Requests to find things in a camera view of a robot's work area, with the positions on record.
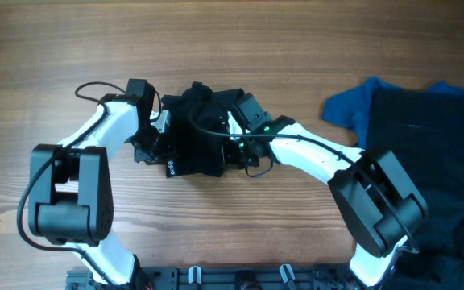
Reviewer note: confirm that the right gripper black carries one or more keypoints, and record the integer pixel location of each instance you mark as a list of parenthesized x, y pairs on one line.
[(230, 159)]

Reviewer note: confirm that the dark clothes pile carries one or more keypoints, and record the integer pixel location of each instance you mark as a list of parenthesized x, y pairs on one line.
[(426, 133)]

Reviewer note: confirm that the blue garment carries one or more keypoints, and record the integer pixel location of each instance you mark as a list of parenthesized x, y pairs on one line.
[(351, 109)]

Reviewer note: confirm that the black t-shirt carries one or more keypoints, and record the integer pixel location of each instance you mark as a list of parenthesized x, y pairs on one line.
[(195, 151)]

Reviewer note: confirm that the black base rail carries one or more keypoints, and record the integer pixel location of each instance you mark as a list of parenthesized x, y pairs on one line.
[(286, 276)]

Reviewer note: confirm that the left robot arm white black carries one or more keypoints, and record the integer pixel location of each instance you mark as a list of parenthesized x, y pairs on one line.
[(68, 203)]

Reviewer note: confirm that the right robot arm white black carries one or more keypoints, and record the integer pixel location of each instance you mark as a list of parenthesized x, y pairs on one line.
[(379, 203)]

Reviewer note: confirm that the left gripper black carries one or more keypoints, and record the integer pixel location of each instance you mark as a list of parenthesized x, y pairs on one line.
[(142, 153)]

